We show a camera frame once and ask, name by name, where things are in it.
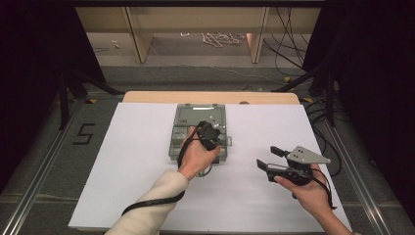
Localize person's left hand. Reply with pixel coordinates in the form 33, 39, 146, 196
177, 126, 222, 181

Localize aluminium floor rail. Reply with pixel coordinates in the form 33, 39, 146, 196
0, 97, 86, 235
321, 119, 393, 235

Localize transparent grey compartment box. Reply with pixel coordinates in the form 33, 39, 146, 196
168, 103, 233, 165

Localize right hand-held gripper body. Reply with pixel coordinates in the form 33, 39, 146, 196
266, 145, 332, 187

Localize bundle of black cables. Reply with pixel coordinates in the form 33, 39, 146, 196
262, 7, 311, 78

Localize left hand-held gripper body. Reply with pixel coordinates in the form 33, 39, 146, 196
196, 113, 227, 152

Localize person's right hand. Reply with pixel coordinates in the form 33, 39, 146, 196
273, 164, 334, 216

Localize white rope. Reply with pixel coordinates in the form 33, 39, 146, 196
201, 31, 246, 49

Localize light wooden table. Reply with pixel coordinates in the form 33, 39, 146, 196
121, 90, 300, 106

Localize white board table cover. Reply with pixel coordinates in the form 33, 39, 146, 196
68, 102, 353, 233

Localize black metal stand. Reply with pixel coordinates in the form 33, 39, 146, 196
57, 65, 125, 131
272, 60, 338, 128

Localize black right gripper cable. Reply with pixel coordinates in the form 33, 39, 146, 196
309, 167, 338, 211

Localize dark curtain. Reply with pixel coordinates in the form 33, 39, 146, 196
301, 0, 415, 224
0, 0, 108, 194

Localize black floor cables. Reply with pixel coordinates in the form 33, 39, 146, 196
302, 97, 344, 179

